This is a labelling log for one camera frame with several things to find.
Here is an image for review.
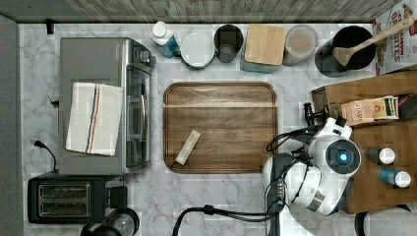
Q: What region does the small wrapped stick packet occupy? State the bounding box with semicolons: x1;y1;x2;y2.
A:
176;130;201;165

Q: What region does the black two-slot toaster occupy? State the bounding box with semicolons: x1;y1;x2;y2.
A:
28;172;128;224

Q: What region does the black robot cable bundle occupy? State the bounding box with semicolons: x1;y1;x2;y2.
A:
171;124;326;236

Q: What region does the dark grey cup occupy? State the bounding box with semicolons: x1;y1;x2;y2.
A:
213;25;244;63

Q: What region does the wooden tea bag organizer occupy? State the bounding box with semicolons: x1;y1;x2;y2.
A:
328;93;416;127

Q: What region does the black toaster power cord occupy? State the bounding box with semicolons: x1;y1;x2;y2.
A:
33;140;59;173

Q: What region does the teal canister with wooden lid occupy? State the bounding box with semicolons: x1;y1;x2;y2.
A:
240;24;286;74

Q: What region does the white-capped blue bottle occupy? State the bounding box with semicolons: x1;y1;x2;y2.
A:
150;21;180;58

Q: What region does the wooden spatula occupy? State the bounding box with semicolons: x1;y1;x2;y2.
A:
332;17;414;66

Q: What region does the silver toaster oven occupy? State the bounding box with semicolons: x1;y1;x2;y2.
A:
58;37;155;175

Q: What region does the wooden drawer cabinet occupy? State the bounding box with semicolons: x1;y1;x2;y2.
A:
312;71;417;213

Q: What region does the white striped folded towel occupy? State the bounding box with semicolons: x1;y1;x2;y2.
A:
65;83;123;156

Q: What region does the grey shaker can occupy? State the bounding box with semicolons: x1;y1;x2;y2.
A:
365;147;395;165

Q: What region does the cereal box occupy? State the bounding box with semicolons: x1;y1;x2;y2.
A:
373;0;417;76

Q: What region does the clear jar with white lid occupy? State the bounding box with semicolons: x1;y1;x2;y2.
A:
282;25;318;66

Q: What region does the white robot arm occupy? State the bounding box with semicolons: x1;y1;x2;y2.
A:
263;117;361;236

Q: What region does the black utensil holder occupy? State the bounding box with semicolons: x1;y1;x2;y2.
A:
314;25;378;79

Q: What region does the blue shaker can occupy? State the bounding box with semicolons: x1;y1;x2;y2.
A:
379;168;411;188

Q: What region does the wooden cutting board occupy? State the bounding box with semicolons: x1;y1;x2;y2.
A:
163;82;278;174

